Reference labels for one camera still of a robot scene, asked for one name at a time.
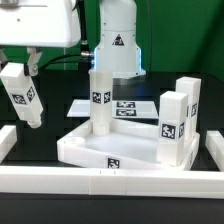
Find white desk tabletop tray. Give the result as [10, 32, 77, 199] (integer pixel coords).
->
[57, 119, 200, 170]

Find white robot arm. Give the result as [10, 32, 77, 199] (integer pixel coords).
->
[0, 0, 145, 79]

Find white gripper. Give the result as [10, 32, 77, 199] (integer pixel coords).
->
[0, 0, 81, 76]

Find white marker base plate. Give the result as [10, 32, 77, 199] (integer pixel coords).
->
[67, 99, 158, 119]

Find white U-shaped obstacle fence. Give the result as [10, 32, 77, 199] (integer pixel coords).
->
[0, 125, 224, 199]

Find black cable with connector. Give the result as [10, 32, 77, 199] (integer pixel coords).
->
[38, 0, 95, 70]

